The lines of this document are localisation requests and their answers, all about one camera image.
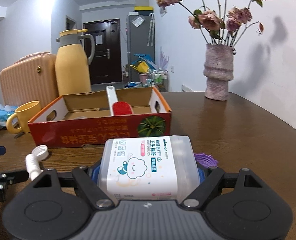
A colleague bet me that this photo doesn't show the white spray bottle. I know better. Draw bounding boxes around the white spray bottle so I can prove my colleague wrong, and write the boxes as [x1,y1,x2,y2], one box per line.
[25,145,49,181]

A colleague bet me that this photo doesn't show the cotton swab clear box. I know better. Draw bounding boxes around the cotton swab clear box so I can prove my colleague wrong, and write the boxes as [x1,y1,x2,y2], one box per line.
[98,135,200,203]

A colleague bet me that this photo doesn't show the red lint brush white handle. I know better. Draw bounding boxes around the red lint brush white handle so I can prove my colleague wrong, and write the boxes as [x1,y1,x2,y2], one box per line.
[106,86,134,116]

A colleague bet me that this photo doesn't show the purple bottle cap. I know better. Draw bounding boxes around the purple bottle cap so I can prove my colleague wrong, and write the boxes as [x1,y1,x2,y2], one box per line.
[194,153,218,168]

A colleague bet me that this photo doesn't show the blue tissue pack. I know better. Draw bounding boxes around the blue tissue pack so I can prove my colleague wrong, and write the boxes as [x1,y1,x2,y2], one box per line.
[0,104,18,127]

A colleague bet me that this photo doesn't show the yellow mug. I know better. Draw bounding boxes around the yellow mug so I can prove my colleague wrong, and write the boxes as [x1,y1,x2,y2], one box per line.
[6,101,42,134]

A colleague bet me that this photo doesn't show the red orange cardboard box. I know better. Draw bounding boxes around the red orange cardboard box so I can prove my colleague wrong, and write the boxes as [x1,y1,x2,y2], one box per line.
[28,87,172,148]

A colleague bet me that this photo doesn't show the peach ribbed suitcase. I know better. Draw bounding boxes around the peach ribbed suitcase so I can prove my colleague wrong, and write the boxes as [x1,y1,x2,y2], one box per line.
[0,51,59,107]

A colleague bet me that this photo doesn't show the white board on floor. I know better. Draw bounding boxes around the white board on floor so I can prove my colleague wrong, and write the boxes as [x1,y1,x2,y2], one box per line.
[181,85,194,92]

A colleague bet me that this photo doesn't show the pink ceramic vase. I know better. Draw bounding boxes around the pink ceramic vase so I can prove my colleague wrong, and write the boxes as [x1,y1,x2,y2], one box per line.
[203,44,234,101]

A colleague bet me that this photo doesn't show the dark brown door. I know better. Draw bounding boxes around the dark brown door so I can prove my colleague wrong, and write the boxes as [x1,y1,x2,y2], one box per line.
[83,19,123,85]

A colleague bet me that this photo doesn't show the yellow thermos jug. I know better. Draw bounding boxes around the yellow thermos jug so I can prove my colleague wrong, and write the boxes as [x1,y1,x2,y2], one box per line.
[55,29,95,95]

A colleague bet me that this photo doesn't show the yellow watering can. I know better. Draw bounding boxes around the yellow watering can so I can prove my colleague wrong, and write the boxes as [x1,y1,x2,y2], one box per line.
[130,61,149,74]

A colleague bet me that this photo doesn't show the dried pink roses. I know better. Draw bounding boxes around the dried pink roses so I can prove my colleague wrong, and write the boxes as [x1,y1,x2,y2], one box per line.
[155,0,271,48]

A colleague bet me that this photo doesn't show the grey refrigerator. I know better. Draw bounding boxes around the grey refrigerator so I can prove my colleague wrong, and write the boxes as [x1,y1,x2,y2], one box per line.
[126,15,155,82]

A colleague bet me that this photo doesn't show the folded umbrella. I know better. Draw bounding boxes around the folded umbrella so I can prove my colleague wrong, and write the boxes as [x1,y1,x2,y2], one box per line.
[147,13,155,47]

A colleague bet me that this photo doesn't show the yellow box on refrigerator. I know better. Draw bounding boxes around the yellow box on refrigerator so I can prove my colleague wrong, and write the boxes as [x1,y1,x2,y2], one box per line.
[134,6,153,12]

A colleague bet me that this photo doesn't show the wire storage cart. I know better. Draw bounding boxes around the wire storage cart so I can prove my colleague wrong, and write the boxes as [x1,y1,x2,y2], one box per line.
[147,69,168,92]

